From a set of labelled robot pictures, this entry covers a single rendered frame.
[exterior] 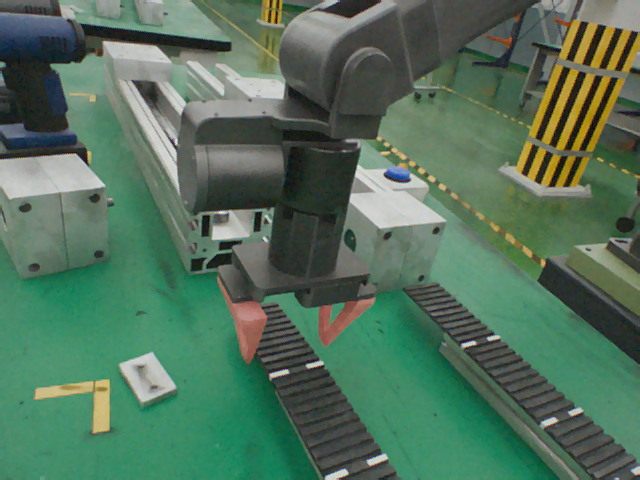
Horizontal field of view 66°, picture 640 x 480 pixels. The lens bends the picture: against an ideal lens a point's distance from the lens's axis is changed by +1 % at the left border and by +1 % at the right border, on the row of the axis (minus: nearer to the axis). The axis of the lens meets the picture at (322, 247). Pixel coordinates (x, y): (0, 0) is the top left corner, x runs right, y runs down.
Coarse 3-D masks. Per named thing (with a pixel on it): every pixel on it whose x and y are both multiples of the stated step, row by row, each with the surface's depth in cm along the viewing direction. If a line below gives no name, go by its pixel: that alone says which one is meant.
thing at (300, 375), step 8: (296, 368) 42; (304, 368) 42; (312, 368) 42; (320, 368) 42; (272, 376) 40; (280, 376) 41; (288, 376) 41; (296, 376) 41; (304, 376) 41; (312, 376) 41; (320, 376) 41; (328, 376) 42; (272, 384) 40; (280, 384) 40; (288, 384) 40; (296, 384) 40
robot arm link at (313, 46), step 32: (352, 0) 33; (384, 0) 30; (416, 0) 30; (448, 0) 31; (480, 0) 33; (512, 0) 34; (288, 32) 33; (320, 32) 30; (352, 32) 29; (384, 32) 29; (416, 32) 31; (448, 32) 32; (480, 32) 34; (288, 64) 33; (320, 64) 29; (416, 64) 32; (320, 96) 30
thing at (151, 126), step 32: (128, 96) 86; (160, 96) 95; (128, 128) 88; (160, 128) 74; (160, 160) 64; (160, 192) 67; (192, 224) 56; (224, 224) 60; (256, 224) 59; (192, 256) 56; (224, 256) 61
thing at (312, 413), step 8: (320, 400) 39; (328, 400) 39; (336, 400) 39; (344, 400) 40; (296, 408) 38; (304, 408) 38; (312, 408) 38; (320, 408) 39; (328, 408) 39; (336, 408) 39; (344, 408) 39; (352, 408) 39; (296, 416) 38; (304, 416) 37; (312, 416) 37; (320, 416) 38; (328, 416) 38; (336, 416) 38; (296, 424) 37; (304, 424) 37; (312, 424) 37
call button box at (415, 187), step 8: (376, 176) 79; (384, 176) 79; (392, 184) 77; (400, 184) 77; (408, 184) 78; (416, 184) 79; (424, 184) 79; (408, 192) 77; (416, 192) 78; (424, 192) 79; (424, 200) 80
